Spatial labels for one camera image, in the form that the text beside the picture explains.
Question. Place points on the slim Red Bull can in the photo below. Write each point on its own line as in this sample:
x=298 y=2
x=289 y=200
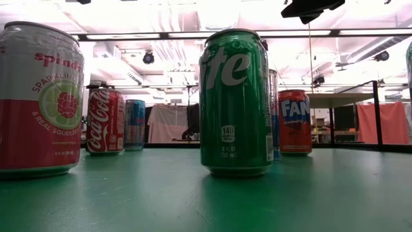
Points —
x=275 y=112
x=135 y=125

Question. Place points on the red Fanta can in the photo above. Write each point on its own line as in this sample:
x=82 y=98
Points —
x=294 y=129

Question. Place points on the red Coca-Cola can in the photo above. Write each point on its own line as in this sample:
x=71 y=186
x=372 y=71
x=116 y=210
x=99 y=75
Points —
x=104 y=122

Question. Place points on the black ceiling spotlight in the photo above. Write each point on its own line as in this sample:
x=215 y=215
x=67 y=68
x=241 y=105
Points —
x=318 y=80
x=264 y=45
x=148 y=58
x=382 y=55

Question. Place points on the black screen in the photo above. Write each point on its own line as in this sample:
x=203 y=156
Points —
x=344 y=117

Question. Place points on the red fabric cover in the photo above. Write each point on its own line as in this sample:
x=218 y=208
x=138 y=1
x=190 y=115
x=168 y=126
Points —
x=386 y=124

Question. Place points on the black overhead light bar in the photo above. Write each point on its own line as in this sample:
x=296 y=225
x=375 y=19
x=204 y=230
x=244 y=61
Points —
x=164 y=35

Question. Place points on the black cloth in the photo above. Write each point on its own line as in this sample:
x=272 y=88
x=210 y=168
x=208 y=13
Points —
x=193 y=119

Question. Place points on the white cloth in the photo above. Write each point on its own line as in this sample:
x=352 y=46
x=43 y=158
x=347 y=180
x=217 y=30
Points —
x=167 y=125

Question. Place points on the green table mat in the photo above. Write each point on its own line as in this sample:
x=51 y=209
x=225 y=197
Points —
x=161 y=199

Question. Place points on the wooden shelf with black frame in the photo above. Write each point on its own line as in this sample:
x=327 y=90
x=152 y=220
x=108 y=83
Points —
x=338 y=100

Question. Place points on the black metal table frame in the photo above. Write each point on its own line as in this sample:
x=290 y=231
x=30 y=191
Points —
x=174 y=145

